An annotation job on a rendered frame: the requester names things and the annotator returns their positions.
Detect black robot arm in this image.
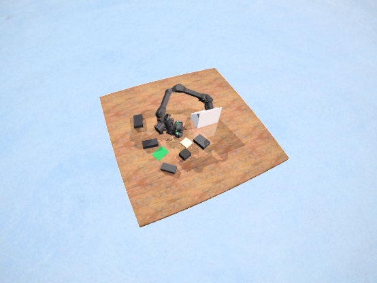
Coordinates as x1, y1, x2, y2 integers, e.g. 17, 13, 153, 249
154, 84, 214, 133

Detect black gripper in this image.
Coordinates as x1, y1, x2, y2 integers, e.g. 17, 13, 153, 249
159, 123, 182, 136

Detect dark grey switch control unit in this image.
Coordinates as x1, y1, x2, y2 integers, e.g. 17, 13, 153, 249
174, 120, 183, 138

